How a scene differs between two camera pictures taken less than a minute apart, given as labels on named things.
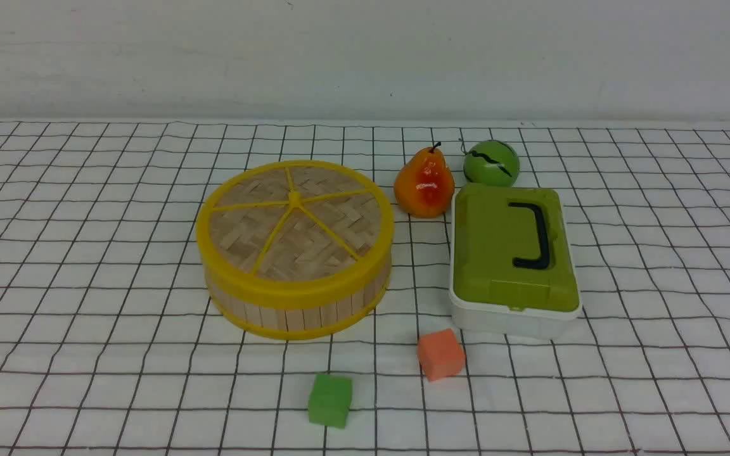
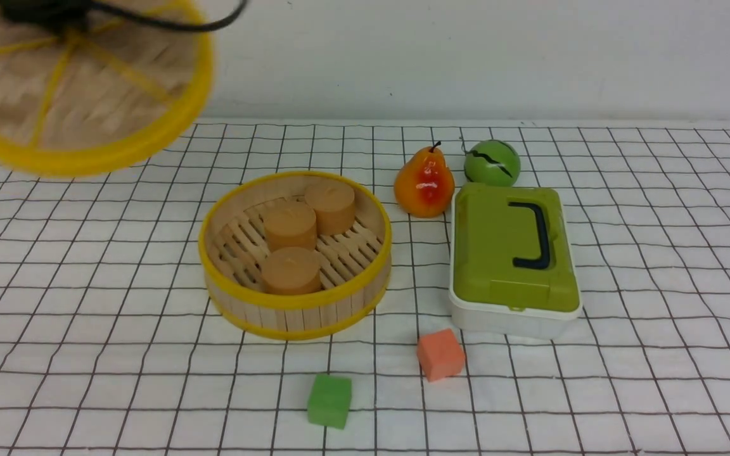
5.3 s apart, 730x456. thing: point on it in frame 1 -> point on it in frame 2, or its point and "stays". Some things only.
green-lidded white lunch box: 513,270 stays
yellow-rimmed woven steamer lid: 295,235 -> 111,94
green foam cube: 330,401 stays
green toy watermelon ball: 491,161 stays
